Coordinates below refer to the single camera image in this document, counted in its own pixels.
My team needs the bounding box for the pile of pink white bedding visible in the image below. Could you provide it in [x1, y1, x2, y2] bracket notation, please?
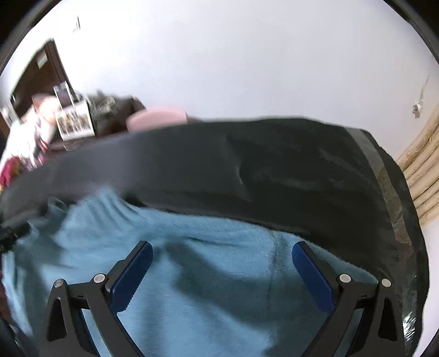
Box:
[1, 94, 61, 190]

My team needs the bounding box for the dark wooden headboard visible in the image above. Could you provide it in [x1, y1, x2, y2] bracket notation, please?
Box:
[10, 40, 71, 117]

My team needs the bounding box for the pink pillow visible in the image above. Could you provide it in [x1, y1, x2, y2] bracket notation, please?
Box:
[126, 107, 187, 132]

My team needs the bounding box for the beige curtain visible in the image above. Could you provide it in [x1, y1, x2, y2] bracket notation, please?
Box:
[396, 106, 439, 227]

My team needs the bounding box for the white tablet device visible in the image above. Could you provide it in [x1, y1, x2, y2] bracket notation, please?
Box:
[53, 81, 74, 108]

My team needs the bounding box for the teal knit sweater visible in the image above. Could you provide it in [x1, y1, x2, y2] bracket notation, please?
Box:
[0, 186, 382, 357]

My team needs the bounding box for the photo collage frame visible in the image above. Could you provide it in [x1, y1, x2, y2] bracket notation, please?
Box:
[55, 101, 95, 141]

